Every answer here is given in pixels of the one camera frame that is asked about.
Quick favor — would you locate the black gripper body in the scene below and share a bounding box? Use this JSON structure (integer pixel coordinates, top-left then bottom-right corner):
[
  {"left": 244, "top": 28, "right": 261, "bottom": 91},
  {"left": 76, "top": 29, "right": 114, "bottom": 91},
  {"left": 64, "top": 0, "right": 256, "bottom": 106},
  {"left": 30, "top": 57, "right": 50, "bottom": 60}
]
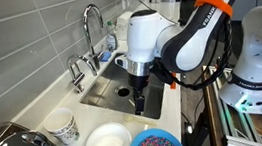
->
[{"left": 126, "top": 72, "right": 154, "bottom": 100}]

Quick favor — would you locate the cream plastic spoon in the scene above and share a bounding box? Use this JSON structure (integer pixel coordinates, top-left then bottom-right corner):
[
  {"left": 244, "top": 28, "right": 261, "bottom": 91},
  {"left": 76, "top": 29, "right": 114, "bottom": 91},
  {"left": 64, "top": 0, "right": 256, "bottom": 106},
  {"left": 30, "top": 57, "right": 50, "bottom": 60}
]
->
[{"left": 122, "top": 109, "right": 159, "bottom": 131}]

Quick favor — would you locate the blue plastic bowl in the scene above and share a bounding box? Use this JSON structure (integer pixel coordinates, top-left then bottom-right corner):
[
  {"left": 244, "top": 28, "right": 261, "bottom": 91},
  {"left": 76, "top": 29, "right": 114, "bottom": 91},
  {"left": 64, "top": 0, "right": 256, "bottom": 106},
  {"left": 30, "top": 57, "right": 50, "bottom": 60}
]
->
[{"left": 124, "top": 124, "right": 186, "bottom": 146}]

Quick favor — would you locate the cream plastic fork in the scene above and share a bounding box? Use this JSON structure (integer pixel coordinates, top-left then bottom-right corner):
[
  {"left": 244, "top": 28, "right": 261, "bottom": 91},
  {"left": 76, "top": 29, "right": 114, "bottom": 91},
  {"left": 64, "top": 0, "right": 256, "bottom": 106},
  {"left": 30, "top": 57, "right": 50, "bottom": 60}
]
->
[{"left": 127, "top": 98, "right": 137, "bottom": 108}]

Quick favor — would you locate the stainless steel sink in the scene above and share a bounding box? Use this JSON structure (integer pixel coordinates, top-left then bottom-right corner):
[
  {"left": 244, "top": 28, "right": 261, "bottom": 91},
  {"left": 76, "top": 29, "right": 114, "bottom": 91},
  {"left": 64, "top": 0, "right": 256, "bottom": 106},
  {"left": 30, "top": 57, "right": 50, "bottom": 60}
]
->
[{"left": 75, "top": 46, "right": 176, "bottom": 129}]

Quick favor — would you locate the blue sponge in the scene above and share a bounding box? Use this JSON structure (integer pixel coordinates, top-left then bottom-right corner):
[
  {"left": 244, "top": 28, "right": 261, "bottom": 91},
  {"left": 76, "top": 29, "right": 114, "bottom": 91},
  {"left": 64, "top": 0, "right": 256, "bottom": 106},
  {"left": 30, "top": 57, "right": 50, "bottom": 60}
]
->
[{"left": 98, "top": 50, "right": 113, "bottom": 63}]

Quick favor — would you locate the soap bottle with green cap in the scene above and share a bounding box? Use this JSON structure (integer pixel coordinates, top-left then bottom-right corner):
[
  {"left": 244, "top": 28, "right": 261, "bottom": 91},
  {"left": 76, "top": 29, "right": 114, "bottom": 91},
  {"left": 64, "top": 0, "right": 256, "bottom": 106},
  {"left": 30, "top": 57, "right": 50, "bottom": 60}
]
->
[{"left": 104, "top": 19, "right": 120, "bottom": 53}]

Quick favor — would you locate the small chrome faucet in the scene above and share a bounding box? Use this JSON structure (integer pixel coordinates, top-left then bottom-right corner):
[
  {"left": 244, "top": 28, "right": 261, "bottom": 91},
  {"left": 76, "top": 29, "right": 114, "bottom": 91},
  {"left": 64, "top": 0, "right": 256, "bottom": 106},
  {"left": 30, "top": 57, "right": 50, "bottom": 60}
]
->
[{"left": 65, "top": 51, "right": 101, "bottom": 94}]

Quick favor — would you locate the tall chrome faucet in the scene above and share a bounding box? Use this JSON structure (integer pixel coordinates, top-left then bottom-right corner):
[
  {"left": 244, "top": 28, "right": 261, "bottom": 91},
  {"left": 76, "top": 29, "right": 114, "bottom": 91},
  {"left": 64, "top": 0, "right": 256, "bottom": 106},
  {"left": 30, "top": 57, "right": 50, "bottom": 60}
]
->
[{"left": 80, "top": 2, "right": 110, "bottom": 72}]

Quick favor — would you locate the patterned paper cup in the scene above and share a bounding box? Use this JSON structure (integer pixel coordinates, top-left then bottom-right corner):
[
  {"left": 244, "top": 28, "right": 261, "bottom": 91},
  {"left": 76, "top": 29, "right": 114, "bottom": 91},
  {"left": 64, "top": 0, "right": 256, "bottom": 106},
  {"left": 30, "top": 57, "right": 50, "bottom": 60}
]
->
[{"left": 42, "top": 105, "right": 81, "bottom": 146}]

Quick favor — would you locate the wooden cart with aluminium frame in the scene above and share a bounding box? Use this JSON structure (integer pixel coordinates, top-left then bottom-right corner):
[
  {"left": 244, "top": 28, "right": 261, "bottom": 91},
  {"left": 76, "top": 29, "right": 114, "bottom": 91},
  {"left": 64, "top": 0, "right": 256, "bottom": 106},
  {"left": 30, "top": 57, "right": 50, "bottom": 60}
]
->
[{"left": 199, "top": 58, "right": 262, "bottom": 146}]

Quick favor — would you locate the orange cable strap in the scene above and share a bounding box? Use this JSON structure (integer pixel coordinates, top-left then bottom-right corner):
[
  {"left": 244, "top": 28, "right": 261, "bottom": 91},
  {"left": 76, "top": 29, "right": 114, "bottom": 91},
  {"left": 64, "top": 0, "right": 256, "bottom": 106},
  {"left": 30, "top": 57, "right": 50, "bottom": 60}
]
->
[{"left": 193, "top": 0, "right": 235, "bottom": 22}]

